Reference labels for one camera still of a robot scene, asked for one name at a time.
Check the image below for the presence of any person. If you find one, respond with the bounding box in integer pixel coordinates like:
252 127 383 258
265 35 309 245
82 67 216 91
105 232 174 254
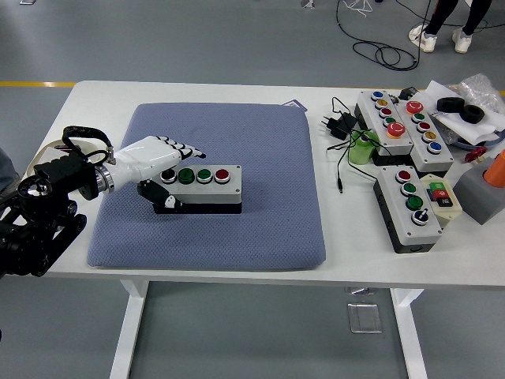
408 0 494 54

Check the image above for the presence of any grey four-button control box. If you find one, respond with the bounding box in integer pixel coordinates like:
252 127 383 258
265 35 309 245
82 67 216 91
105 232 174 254
372 165 443 254
151 164 243 216

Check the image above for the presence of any black floor cable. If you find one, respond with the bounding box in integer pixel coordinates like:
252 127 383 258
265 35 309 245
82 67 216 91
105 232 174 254
335 0 435 72

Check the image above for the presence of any white paper sheet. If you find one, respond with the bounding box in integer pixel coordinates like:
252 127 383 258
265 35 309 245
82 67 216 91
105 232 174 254
424 80 505 144

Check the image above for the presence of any white plastic dish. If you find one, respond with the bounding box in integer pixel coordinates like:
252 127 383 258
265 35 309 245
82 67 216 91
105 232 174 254
49 136 108 165

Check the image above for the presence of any black power adapter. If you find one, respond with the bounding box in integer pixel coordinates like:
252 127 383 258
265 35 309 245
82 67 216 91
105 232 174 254
318 111 358 140

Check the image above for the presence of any purple-edged card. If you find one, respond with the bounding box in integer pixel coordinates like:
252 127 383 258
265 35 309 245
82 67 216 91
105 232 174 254
282 98 309 114

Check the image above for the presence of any cream three-button switch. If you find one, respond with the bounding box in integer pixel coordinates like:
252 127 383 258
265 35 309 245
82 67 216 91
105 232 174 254
420 173 462 229

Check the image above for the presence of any grey five-button control box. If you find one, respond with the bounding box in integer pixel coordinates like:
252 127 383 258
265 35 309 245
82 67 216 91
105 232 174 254
394 98 455 178
354 90 414 166

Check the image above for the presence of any clear floor plate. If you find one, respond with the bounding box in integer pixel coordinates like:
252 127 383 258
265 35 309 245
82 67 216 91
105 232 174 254
346 302 383 335

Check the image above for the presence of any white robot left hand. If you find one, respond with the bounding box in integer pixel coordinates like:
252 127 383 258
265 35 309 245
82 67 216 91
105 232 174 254
107 135 207 212

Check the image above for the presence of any green plastic cup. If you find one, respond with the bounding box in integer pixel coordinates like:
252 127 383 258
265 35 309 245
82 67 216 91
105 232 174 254
349 129 380 165

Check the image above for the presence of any black adapter cord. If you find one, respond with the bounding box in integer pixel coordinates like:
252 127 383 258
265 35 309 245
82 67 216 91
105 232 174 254
326 96 382 195

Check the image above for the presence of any orange cylinder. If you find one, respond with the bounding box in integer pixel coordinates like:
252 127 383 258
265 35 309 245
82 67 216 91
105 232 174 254
484 148 505 190

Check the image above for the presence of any grey block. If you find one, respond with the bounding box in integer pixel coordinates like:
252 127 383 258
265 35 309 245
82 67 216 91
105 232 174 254
452 156 505 226

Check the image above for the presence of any blue ring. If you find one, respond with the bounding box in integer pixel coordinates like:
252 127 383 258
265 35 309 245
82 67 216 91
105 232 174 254
453 132 505 151

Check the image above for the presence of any white wire hanger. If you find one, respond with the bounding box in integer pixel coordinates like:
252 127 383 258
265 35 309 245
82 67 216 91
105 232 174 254
342 0 374 19

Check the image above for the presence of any clear bubble wrap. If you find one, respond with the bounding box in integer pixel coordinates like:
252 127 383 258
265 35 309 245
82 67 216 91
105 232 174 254
447 73 505 119

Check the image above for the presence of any blue-grey fabric mat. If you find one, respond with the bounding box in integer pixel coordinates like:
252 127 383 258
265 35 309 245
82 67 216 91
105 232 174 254
85 103 327 272

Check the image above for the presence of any white table leg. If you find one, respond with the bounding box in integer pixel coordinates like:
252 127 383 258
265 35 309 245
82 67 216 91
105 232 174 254
109 279 150 379
390 287 429 379

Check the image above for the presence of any red valve knob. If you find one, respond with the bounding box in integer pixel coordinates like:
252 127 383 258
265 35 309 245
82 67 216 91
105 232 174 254
464 146 489 163

